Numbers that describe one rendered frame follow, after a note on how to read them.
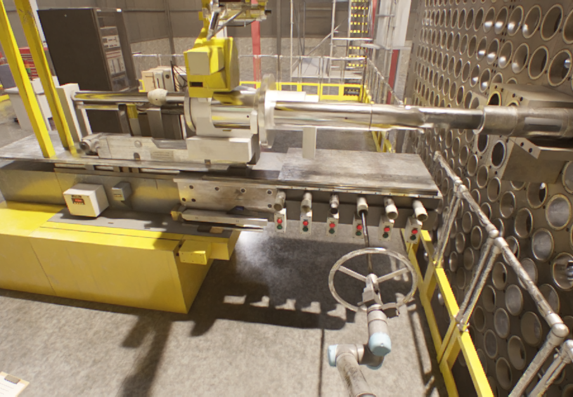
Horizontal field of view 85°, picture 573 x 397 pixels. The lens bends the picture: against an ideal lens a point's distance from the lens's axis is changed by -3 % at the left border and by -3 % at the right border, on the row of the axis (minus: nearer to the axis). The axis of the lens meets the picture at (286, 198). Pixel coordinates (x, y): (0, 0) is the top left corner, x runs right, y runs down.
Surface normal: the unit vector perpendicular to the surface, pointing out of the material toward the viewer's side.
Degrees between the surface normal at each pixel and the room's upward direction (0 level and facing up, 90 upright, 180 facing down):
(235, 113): 90
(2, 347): 0
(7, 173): 90
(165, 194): 90
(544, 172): 90
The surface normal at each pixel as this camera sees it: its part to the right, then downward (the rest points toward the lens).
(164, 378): 0.00, -0.87
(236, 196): -0.13, 0.50
